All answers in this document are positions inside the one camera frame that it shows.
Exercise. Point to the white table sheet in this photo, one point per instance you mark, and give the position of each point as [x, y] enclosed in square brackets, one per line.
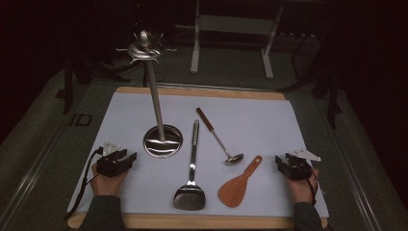
[256, 128]

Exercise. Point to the black stand leg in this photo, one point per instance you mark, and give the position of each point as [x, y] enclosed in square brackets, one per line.
[68, 86]
[333, 102]

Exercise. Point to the wooden rice paddle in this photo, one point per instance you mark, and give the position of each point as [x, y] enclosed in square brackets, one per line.
[234, 192]

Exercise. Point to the steel utensil rack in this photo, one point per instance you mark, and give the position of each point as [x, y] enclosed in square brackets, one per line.
[157, 106]

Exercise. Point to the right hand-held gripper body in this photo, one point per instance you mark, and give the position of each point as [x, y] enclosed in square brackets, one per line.
[300, 168]

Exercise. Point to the person's left hand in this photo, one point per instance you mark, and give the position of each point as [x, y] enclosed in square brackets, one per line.
[107, 186]

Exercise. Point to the steel spatula turner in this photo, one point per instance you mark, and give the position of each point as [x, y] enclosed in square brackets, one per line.
[190, 197]

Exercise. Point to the person's right hand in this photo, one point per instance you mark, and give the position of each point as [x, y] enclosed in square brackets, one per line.
[303, 191]

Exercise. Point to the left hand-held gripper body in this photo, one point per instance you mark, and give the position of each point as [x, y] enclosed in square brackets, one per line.
[110, 166]

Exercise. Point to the black rectangular floor frame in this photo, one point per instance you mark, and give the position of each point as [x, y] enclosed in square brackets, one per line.
[73, 119]

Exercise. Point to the white metal frame stand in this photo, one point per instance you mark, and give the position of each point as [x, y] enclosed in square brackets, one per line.
[234, 24]

